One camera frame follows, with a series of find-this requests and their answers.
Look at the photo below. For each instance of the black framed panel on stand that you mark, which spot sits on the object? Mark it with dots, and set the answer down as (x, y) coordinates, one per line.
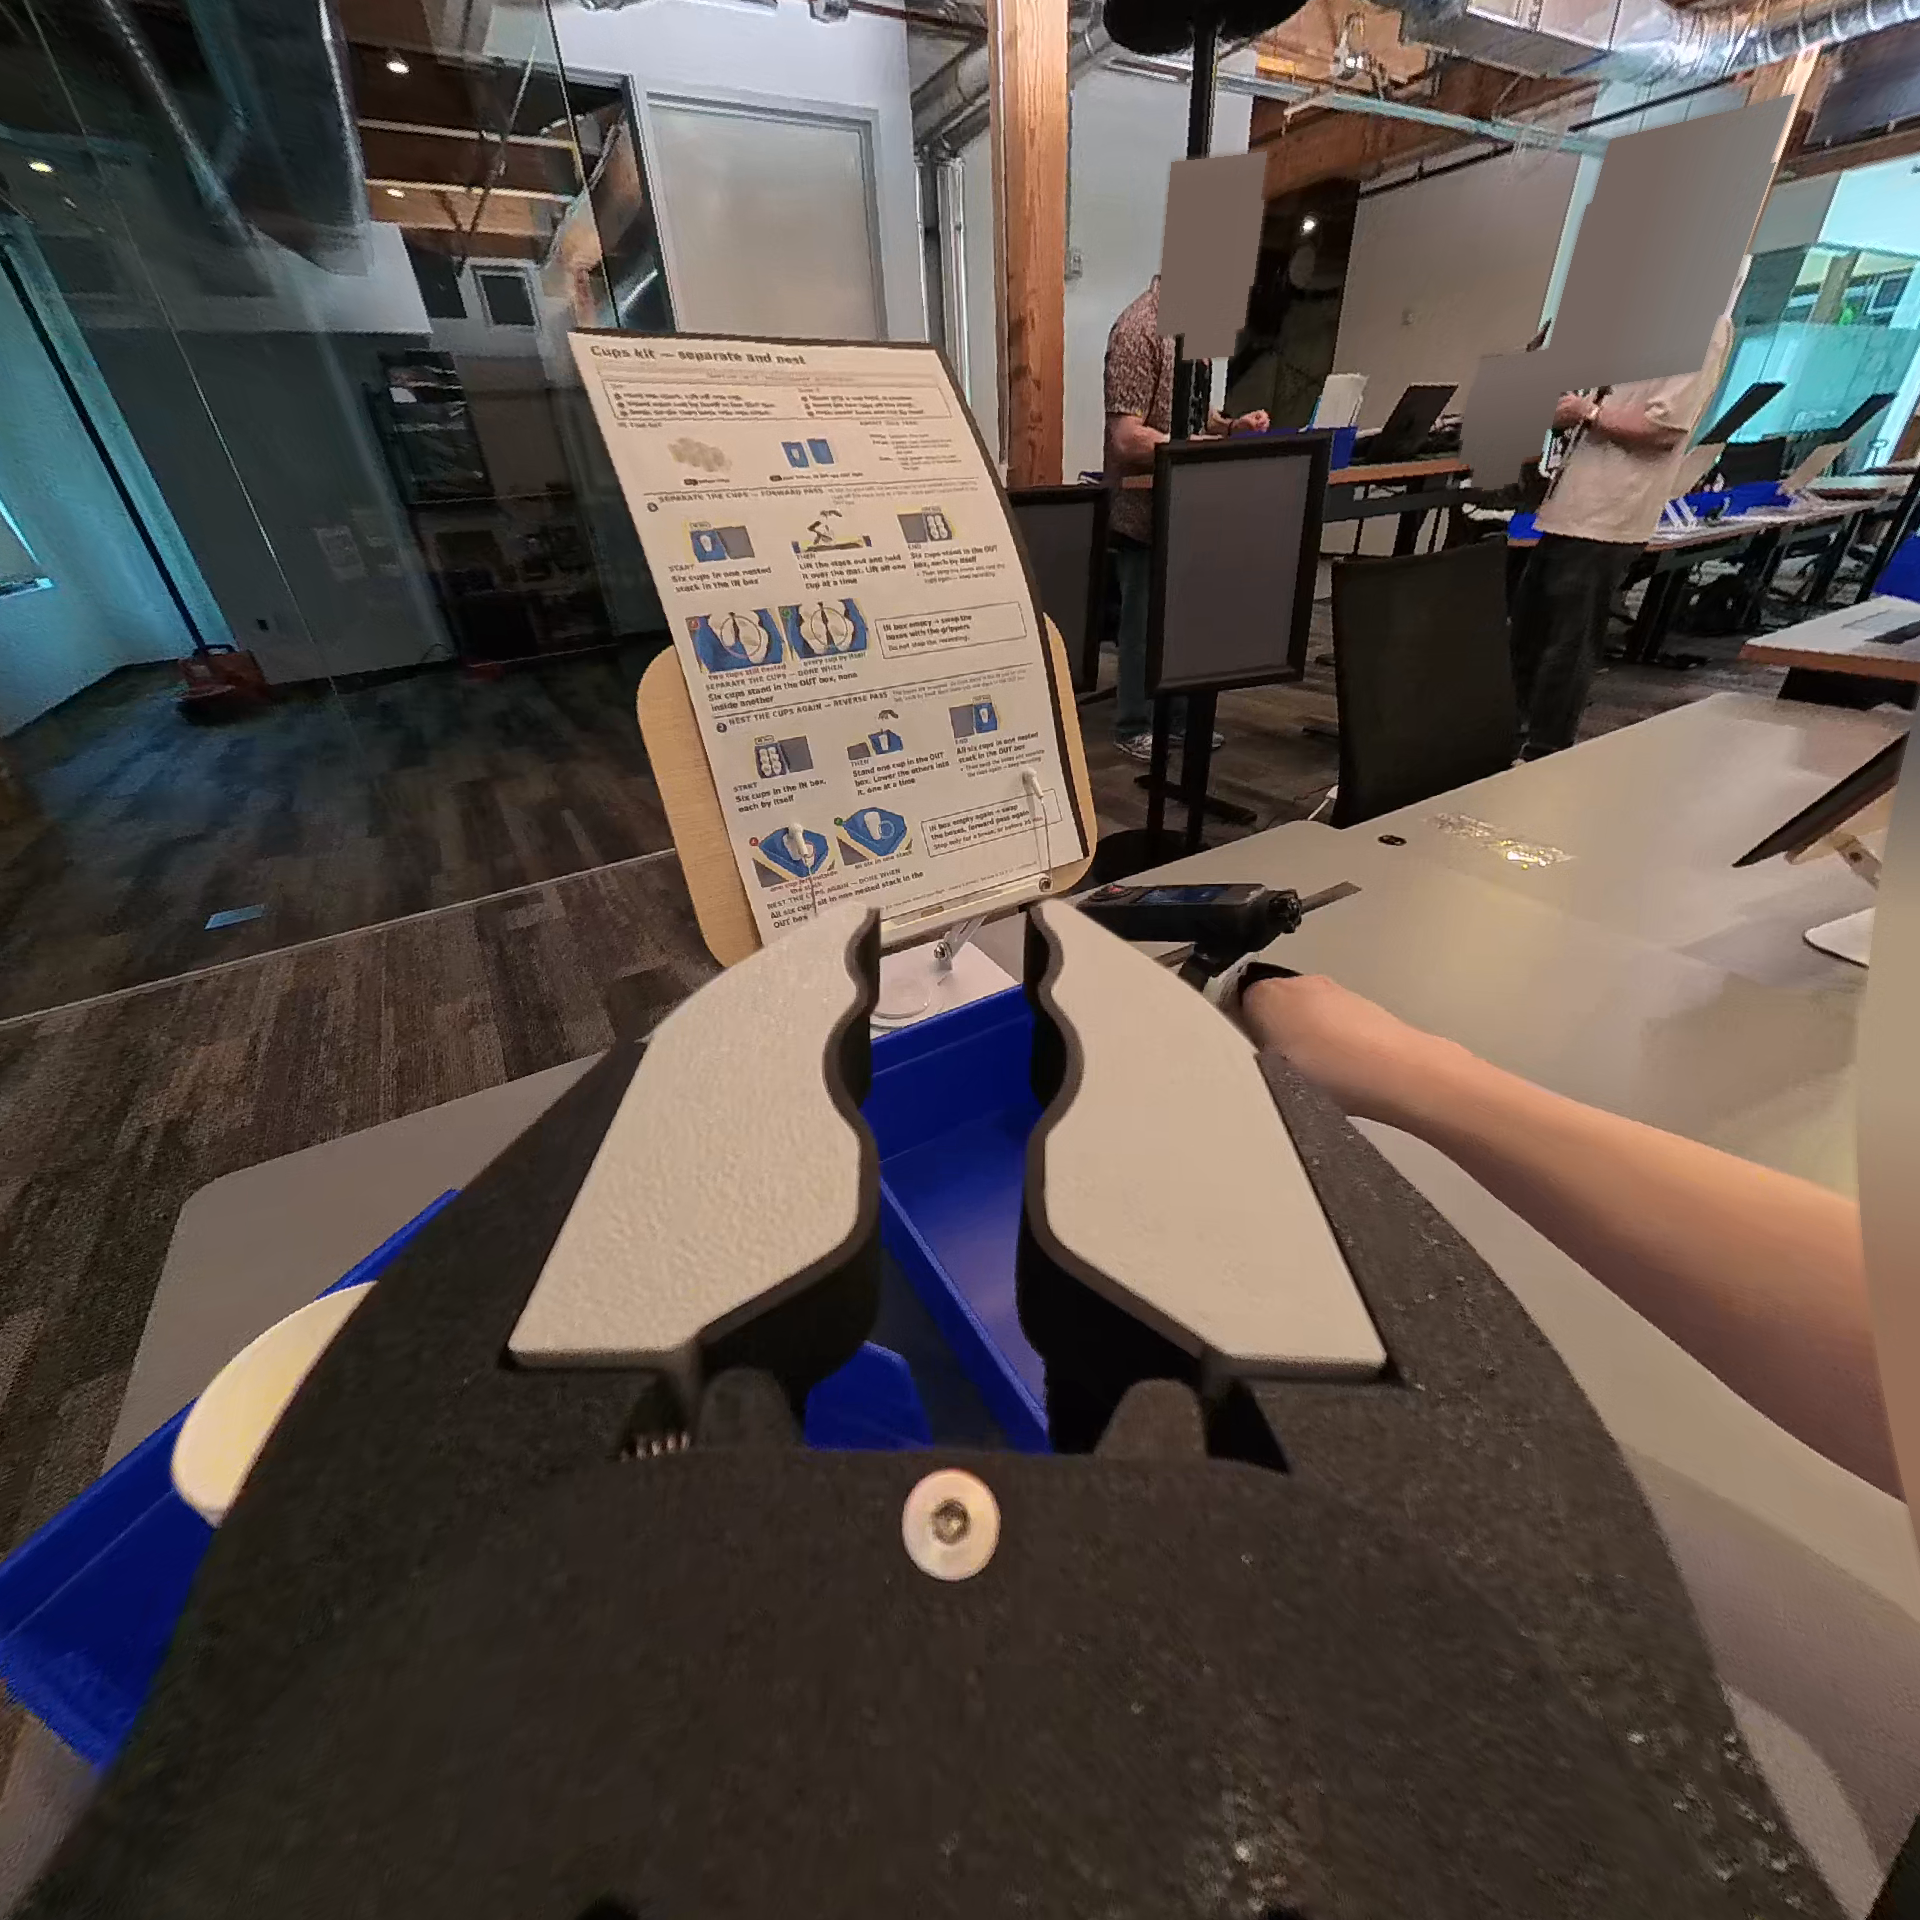
(1235, 574)

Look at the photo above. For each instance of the stack of nested white cups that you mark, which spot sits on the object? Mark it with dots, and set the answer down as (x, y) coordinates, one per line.
(257, 1397)

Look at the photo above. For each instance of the wooden instruction board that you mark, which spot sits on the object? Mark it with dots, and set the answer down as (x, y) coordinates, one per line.
(841, 632)

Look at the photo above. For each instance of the small red floor object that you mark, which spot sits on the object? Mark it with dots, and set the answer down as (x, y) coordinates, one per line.
(226, 684)

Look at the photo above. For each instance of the black laptop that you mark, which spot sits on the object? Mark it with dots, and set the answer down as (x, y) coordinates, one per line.
(1405, 415)

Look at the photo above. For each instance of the silver ventilation duct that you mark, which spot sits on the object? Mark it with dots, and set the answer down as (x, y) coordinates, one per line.
(1680, 32)

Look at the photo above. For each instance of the black office chair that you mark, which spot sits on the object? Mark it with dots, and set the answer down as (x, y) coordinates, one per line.
(1426, 676)

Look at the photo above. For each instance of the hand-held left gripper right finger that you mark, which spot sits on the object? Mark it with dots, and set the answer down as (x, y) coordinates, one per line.
(1201, 1200)

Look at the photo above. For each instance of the wooden post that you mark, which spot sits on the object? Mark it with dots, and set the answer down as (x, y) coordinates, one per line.
(1030, 240)

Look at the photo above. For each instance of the wooden desk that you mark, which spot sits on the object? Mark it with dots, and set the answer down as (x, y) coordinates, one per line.
(1395, 474)
(1845, 643)

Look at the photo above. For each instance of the person's right forearm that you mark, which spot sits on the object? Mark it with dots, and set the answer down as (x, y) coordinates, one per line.
(1620, 1200)

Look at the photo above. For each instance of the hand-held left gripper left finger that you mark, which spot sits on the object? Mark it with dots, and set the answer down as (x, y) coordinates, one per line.
(708, 1200)

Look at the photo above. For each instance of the black floor lamp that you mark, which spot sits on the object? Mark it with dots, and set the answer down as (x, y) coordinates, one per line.
(1201, 23)

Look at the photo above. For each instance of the person's right hand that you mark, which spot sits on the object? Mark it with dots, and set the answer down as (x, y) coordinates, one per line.
(1276, 996)

